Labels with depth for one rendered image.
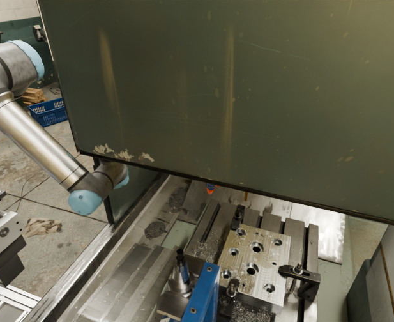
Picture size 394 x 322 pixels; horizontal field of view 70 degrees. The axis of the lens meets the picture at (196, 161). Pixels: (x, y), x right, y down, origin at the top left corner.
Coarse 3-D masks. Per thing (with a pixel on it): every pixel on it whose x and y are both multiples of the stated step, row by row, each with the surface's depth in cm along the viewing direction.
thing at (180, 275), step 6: (174, 264) 62; (186, 264) 63; (174, 270) 63; (180, 270) 62; (186, 270) 63; (174, 276) 64; (180, 276) 63; (186, 276) 64; (174, 282) 64; (180, 282) 64; (186, 282) 64; (180, 288) 64
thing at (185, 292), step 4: (172, 272) 68; (192, 276) 67; (168, 280) 66; (192, 280) 66; (168, 284) 66; (172, 284) 65; (192, 284) 67; (172, 288) 65; (176, 288) 65; (188, 288) 65; (172, 292) 65; (176, 292) 64; (180, 292) 64; (184, 292) 64; (188, 292) 64; (188, 296) 65
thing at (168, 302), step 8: (160, 296) 64; (168, 296) 64; (176, 296) 64; (184, 296) 64; (160, 304) 62; (168, 304) 62; (176, 304) 62; (184, 304) 62; (160, 312) 61; (168, 312) 61; (176, 312) 61; (176, 320) 60
